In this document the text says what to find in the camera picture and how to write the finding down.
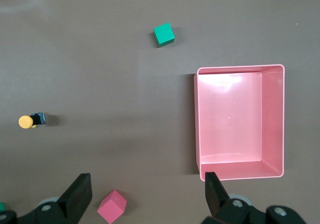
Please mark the green foam cube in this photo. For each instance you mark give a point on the green foam cube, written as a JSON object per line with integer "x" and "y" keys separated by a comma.
{"x": 2, "y": 207}
{"x": 163, "y": 34}

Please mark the orange capped black button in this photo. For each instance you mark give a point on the orange capped black button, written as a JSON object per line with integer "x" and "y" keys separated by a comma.
{"x": 26, "y": 121}

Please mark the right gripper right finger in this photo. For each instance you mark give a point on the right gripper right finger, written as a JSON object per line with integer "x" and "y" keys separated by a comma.
{"x": 216, "y": 196}

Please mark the pink plastic bin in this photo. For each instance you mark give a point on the pink plastic bin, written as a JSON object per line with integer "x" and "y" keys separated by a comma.
{"x": 232, "y": 119}

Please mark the red foam cube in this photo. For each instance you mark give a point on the red foam cube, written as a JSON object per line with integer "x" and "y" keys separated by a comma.
{"x": 112, "y": 206}

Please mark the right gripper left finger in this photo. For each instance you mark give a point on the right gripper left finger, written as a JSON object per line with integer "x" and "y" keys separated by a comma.
{"x": 75, "y": 196}

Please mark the brown table mat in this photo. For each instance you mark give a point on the brown table mat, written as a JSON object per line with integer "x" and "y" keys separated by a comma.
{"x": 100, "y": 84}

